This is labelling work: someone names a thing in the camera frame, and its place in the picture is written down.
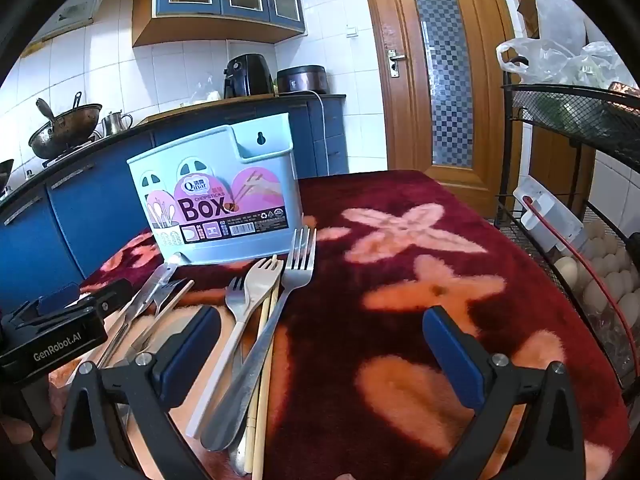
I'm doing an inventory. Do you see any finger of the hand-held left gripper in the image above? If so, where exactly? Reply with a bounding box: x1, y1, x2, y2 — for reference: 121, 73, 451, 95
15, 282, 82, 322
80, 277, 134, 317

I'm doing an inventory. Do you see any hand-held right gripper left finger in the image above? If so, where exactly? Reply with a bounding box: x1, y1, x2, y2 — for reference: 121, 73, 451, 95
52, 305, 223, 480

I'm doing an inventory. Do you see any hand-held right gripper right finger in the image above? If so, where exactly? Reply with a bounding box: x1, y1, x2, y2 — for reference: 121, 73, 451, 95
422, 305, 588, 480

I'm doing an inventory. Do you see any steel knife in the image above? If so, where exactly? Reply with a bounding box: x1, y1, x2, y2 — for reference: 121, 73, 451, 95
95, 255, 182, 368

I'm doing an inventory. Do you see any large steel fork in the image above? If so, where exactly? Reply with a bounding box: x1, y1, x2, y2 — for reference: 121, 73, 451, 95
200, 226, 318, 452

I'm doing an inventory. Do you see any light blue utensil holder box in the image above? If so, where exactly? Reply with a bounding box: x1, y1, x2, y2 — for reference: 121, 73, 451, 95
126, 111, 303, 266

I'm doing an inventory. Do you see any person's left hand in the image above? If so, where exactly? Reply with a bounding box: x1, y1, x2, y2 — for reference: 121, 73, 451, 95
0, 412, 57, 461

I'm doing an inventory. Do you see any blue kitchen base cabinet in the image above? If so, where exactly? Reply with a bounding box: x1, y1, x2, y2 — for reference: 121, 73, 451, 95
0, 92, 349, 311

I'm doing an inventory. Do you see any dark red floral blanket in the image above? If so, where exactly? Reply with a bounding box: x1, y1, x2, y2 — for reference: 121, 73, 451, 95
47, 170, 631, 480

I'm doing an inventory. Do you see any black wok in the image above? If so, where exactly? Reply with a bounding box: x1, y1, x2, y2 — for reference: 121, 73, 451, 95
27, 92, 103, 161

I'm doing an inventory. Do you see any white power strip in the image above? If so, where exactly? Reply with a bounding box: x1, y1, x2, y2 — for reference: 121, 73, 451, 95
512, 175, 583, 251

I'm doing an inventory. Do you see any steel kettle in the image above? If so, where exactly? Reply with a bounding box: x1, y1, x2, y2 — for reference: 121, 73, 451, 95
101, 111, 134, 137

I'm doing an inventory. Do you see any pile of eggs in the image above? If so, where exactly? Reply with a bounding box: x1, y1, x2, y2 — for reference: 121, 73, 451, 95
552, 220, 640, 321

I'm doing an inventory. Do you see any wooden door with glass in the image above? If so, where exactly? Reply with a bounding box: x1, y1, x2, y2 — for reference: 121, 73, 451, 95
359, 0, 521, 218

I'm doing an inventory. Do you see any black air fryer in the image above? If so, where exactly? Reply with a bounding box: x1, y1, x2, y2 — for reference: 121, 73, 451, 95
223, 54, 275, 99

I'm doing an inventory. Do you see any dark rice cooker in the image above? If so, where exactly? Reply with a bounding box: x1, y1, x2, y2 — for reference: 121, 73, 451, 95
276, 65, 328, 96

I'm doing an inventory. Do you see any grey range hood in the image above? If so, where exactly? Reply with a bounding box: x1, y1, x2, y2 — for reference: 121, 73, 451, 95
30, 0, 121, 41

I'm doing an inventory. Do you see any translucent plastic bag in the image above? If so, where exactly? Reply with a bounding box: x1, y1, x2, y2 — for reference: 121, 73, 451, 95
496, 37, 581, 83
570, 42, 637, 86

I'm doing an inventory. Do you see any red cable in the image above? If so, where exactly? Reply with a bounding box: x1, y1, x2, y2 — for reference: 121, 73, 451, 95
527, 199, 640, 386

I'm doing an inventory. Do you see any white power cable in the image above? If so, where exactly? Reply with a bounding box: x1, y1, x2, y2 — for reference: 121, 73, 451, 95
312, 90, 331, 178

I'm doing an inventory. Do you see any black wire rack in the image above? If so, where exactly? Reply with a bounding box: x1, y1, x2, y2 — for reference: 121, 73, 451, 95
495, 82, 640, 401

